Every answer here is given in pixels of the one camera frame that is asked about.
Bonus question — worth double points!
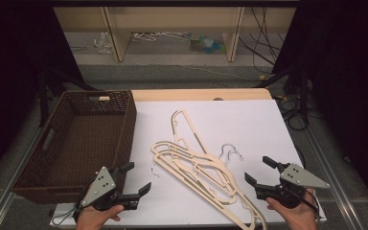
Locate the person's right hand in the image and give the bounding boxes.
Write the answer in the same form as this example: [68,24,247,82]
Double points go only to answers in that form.
[265,188,320,230]

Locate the person's left hand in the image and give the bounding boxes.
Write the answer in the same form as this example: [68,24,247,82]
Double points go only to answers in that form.
[75,204,126,230]

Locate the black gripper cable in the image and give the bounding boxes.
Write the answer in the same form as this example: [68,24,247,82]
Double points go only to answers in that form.
[294,190,322,223]

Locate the white wire hangers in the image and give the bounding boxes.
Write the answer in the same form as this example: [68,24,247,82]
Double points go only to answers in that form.
[131,31,190,43]

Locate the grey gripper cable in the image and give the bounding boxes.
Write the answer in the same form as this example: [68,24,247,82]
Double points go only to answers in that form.
[51,178,98,226]

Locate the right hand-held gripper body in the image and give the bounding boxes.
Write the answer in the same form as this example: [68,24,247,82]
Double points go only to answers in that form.
[254,162,331,210]

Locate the metal rail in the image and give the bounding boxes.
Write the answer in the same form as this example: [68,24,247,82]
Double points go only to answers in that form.
[300,118,368,230]
[0,127,43,230]

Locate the coiled black floor cables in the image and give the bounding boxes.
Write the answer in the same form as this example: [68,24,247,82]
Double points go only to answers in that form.
[273,92,311,132]

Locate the clear plastic bag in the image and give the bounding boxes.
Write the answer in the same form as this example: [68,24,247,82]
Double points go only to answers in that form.
[93,32,114,55]

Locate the hanging black cables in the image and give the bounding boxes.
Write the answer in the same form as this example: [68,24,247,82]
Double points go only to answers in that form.
[238,6,289,67]

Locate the black stand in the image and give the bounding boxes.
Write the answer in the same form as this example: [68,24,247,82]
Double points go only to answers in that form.
[37,68,98,128]
[254,68,311,120]

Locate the colourful plastic items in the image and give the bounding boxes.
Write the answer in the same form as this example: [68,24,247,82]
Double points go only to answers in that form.
[189,34,226,55]

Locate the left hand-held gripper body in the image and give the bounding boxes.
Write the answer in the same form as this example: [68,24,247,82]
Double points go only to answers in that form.
[75,166,142,213]

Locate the wooden shelf unit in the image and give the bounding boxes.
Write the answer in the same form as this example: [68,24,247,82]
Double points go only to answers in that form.
[53,6,298,63]

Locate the white floor cable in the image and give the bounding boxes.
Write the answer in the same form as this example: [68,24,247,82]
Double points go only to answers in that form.
[133,61,261,81]

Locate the beige clothes hanger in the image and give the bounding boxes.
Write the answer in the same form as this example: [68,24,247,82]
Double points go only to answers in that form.
[170,108,238,196]
[149,140,244,206]
[150,149,268,230]

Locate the brown woven basket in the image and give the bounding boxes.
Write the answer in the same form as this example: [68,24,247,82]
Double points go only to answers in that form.
[11,90,138,205]

